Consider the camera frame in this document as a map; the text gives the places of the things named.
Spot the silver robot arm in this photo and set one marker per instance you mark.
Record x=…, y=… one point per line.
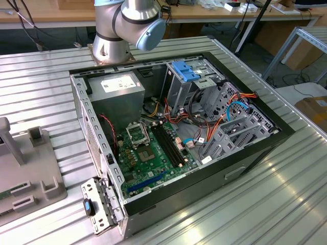
x=110, y=51

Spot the grey metal disk bay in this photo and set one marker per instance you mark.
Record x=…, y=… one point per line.
x=224, y=145

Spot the black RAM slot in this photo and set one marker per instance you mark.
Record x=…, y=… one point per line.
x=167, y=145
x=170, y=144
x=164, y=146
x=173, y=143

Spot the grey optical drive cage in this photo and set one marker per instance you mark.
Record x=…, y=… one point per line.
x=178, y=97

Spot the green motherboard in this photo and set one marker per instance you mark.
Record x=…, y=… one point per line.
x=153, y=168

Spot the grey power supply unit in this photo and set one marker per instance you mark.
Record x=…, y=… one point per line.
x=115, y=102

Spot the blue plastic drive latch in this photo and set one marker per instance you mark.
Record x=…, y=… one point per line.
x=184, y=71

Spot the blue expansion slot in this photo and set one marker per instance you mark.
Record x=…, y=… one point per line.
x=146, y=181

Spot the brown square mounting plate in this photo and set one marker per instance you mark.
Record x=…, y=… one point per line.
x=132, y=58

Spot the black open PC case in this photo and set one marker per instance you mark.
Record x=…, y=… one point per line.
x=204, y=189

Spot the black latch with blue button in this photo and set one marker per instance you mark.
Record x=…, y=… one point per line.
x=88, y=207

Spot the white box with black lid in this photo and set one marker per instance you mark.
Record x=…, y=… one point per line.
x=232, y=8

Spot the grey parts rack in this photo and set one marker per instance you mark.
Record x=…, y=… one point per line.
x=33, y=163

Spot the small white box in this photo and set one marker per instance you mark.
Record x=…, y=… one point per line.
x=247, y=9

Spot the black tripod pole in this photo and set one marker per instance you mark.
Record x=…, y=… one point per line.
x=259, y=15

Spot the white flat board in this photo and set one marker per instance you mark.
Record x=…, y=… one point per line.
x=306, y=89

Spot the yellow brown cardboard box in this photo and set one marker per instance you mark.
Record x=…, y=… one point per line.
x=314, y=112

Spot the large brown cardboard box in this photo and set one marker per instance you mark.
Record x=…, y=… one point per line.
x=301, y=56

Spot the long wooden desk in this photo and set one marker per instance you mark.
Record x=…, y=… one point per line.
x=51, y=14

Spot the flat beige box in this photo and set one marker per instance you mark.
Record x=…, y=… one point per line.
x=284, y=9

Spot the green RAM stick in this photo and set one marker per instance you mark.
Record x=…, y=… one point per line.
x=5, y=195

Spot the hinged metal slot bracket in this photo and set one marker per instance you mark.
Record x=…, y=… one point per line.
x=89, y=186

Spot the grey metal shelf frame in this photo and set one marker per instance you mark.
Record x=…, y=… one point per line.
x=319, y=38

